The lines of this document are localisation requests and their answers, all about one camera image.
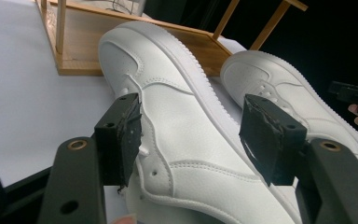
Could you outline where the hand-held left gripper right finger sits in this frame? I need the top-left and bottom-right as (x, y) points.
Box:
(239, 93), (308, 187)

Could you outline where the white sneaker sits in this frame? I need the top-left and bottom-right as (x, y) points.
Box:
(98, 20), (302, 224)
(219, 49), (358, 171)

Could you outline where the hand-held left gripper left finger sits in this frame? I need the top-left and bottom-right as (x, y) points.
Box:
(93, 92), (144, 194)

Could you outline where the wooden shoe rack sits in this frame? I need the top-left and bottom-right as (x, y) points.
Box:
(34, 0), (309, 77)

